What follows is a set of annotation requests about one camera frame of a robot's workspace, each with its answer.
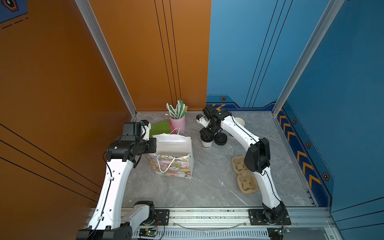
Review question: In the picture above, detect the black cup lid stack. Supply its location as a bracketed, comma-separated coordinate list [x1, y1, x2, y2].
[214, 132, 228, 146]

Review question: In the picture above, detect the white paper coffee cup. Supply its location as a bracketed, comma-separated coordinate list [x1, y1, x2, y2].
[202, 141, 213, 149]

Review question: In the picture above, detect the green napkin stack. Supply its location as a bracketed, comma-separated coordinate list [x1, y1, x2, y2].
[150, 120, 173, 138]

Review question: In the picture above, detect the stack of paper cups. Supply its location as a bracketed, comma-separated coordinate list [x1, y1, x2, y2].
[234, 118, 245, 132]

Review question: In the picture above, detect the cartoon paper gift bag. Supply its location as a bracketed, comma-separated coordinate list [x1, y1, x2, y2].
[148, 128, 194, 179]

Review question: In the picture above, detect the pulp cup carrier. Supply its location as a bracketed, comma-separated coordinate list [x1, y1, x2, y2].
[232, 156, 259, 195]

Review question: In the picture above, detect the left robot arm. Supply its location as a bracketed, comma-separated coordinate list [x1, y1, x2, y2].
[76, 120, 157, 240]

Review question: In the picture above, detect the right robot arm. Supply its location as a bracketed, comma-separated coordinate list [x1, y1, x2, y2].
[196, 105, 292, 226]

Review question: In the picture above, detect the pink straw holder cup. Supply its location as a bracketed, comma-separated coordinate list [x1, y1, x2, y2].
[169, 116, 187, 134]

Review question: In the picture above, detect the bundle of wrapped straws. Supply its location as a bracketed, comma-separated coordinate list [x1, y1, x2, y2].
[166, 99, 189, 120]

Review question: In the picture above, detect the left green circuit board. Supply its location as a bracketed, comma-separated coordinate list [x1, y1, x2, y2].
[138, 229, 159, 239]

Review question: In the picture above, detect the green circuit board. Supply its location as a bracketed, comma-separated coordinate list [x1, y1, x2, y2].
[138, 229, 159, 239]
[275, 228, 290, 236]

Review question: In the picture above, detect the right green circuit board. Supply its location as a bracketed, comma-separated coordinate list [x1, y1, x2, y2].
[275, 228, 290, 236]

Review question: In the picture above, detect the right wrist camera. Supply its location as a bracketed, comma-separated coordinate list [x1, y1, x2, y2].
[196, 114, 210, 128]

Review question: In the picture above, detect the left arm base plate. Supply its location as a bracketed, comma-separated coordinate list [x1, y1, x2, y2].
[140, 209, 170, 226]

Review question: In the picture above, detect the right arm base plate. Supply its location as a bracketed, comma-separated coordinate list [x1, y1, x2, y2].
[248, 209, 292, 226]

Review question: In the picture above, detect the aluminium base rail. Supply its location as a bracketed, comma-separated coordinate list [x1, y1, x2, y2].
[121, 207, 343, 240]

